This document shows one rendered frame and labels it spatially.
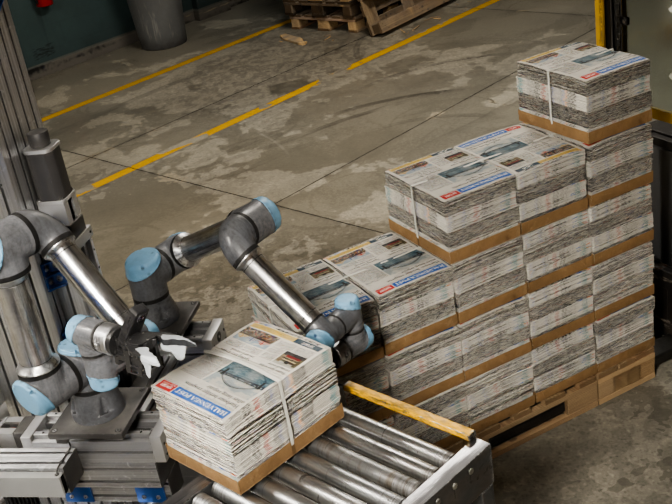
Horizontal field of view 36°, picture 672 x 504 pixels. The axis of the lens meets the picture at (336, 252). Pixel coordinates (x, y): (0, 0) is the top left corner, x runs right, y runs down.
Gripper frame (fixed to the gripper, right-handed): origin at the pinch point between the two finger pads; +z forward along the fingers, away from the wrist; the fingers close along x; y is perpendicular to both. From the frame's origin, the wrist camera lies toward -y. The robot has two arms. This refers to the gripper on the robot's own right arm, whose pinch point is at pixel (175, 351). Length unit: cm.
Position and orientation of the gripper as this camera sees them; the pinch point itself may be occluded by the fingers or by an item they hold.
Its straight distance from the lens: 236.0
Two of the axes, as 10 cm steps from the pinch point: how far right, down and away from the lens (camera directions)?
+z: 8.0, 1.6, -5.8
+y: 0.6, 9.4, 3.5
